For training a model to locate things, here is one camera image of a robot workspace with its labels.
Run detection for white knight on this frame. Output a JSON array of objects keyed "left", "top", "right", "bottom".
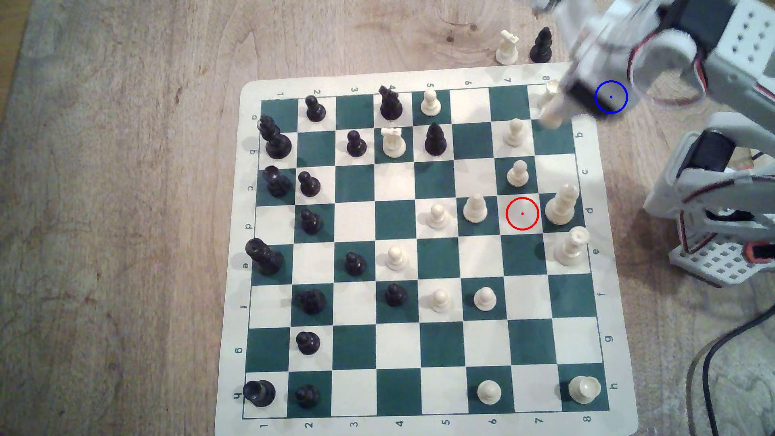
[
  {"left": 495, "top": 30, "right": 520, "bottom": 66},
  {"left": 381, "top": 126, "right": 406, "bottom": 159}
]

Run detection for black bishop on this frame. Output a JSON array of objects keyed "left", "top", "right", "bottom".
[
  {"left": 529, "top": 27, "right": 553, "bottom": 64},
  {"left": 424, "top": 122, "right": 448, "bottom": 156}
]

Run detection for red black servo wires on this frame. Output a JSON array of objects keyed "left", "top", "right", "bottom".
[{"left": 681, "top": 174, "right": 775, "bottom": 255}]

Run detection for orange black clamp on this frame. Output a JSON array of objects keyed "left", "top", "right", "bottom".
[{"left": 744, "top": 241, "right": 775, "bottom": 264}]

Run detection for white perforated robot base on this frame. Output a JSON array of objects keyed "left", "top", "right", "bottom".
[{"left": 669, "top": 232, "right": 775, "bottom": 288}]

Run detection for black power cable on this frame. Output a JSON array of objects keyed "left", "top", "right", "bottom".
[{"left": 701, "top": 306, "right": 775, "bottom": 436}]

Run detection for black knight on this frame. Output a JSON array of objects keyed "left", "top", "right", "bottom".
[
  {"left": 298, "top": 289, "right": 327, "bottom": 315},
  {"left": 378, "top": 85, "right": 404, "bottom": 121}
]

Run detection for black queen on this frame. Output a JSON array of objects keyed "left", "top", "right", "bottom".
[{"left": 257, "top": 115, "right": 293, "bottom": 160}]

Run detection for black king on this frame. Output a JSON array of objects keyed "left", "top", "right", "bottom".
[{"left": 245, "top": 238, "right": 285, "bottom": 277}]

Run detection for green white chess board mat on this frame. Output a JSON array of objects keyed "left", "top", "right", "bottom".
[{"left": 214, "top": 61, "right": 639, "bottom": 436}]

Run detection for white bishop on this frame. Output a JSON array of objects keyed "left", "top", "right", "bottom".
[{"left": 463, "top": 194, "right": 489, "bottom": 224}]

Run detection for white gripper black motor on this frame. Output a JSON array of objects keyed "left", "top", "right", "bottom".
[{"left": 540, "top": 0, "right": 637, "bottom": 130}]

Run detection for red white gripper wire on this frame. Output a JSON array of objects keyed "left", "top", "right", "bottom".
[{"left": 626, "top": 27, "right": 709, "bottom": 104}]

